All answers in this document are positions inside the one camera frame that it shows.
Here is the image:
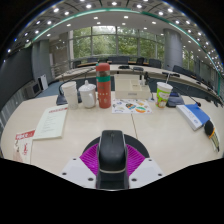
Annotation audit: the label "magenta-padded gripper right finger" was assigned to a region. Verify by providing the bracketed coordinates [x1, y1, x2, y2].
[124, 143, 165, 190]

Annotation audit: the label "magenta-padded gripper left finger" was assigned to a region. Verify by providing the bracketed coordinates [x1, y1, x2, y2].
[59, 143, 100, 189]

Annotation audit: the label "black computer mouse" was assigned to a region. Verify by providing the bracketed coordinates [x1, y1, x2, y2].
[95, 129, 130, 190]

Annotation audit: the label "white paper booklet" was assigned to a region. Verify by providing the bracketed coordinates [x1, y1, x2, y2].
[32, 104, 69, 140]

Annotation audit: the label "red-printed booklet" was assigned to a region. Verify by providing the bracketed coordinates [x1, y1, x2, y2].
[12, 129, 36, 164]

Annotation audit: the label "colourful sticker sheet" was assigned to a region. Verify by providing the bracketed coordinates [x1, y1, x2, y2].
[111, 98, 153, 115]

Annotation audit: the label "white paper cup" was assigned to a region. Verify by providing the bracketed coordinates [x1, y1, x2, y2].
[60, 80, 79, 110]

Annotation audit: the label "blue book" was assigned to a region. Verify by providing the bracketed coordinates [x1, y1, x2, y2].
[175, 103, 212, 132]

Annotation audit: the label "white lidded mug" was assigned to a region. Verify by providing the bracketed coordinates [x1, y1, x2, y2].
[77, 79, 98, 109]

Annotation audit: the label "black yellow microphone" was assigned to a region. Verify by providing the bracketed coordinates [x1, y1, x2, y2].
[203, 119, 221, 153]

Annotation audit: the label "black desk device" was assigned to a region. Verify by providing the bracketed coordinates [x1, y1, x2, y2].
[165, 92, 186, 108]

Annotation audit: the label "green-printed paper cup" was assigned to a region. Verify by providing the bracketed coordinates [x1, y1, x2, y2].
[154, 81, 174, 109]

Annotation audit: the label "white cardboard box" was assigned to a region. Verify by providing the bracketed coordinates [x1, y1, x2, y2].
[113, 73, 152, 101]

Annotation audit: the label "red thermos bottle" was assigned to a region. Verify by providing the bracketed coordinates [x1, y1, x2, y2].
[95, 62, 112, 109]

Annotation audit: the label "long curved conference table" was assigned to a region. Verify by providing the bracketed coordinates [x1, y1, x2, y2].
[54, 63, 224, 101]

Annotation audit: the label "dark office chairs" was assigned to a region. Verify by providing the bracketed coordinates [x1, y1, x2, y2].
[71, 56, 201, 79]

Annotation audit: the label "round ceiling lights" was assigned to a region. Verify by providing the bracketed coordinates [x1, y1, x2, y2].
[6, 1, 223, 66]

